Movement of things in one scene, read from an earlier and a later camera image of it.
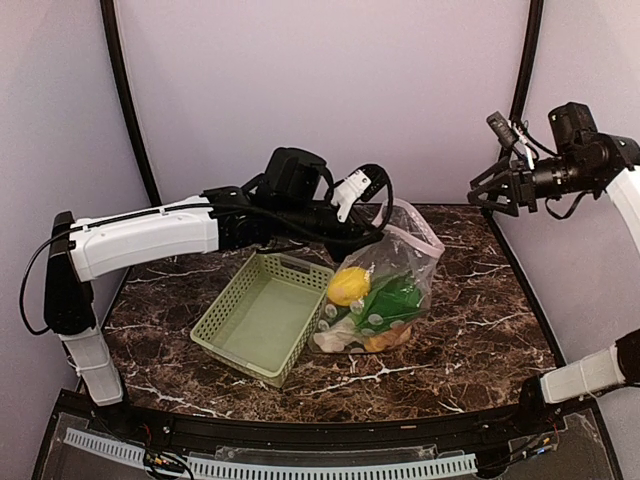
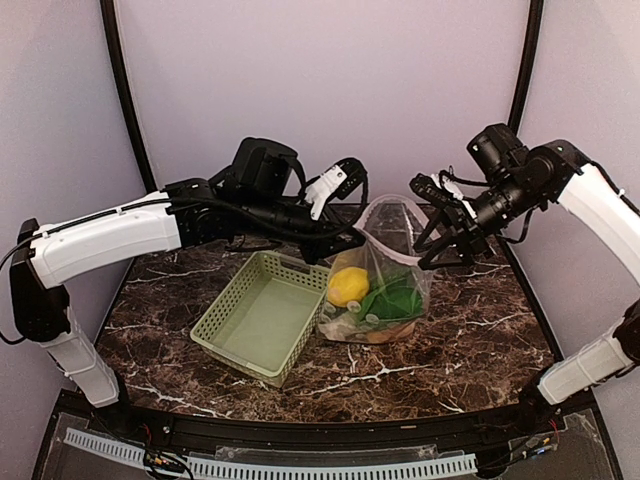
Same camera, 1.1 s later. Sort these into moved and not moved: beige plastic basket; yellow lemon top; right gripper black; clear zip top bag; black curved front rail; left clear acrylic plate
Moved: right gripper black; clear zip top bag
Not moved: yellow lemon top; black curved front rail; beige plastic basket; left clear acrylic plate
